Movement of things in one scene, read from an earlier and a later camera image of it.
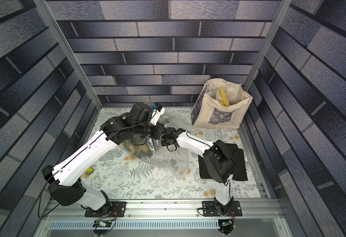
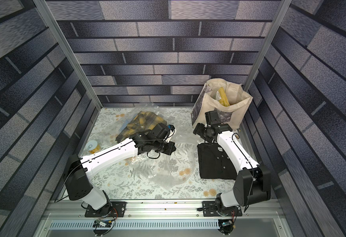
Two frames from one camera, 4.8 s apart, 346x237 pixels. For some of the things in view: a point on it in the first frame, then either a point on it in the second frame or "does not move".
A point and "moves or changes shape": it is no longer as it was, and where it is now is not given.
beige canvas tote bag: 207,112 does not move
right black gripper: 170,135 → 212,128
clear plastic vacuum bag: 172,161 moves or changes shape
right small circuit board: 227,223 does not move
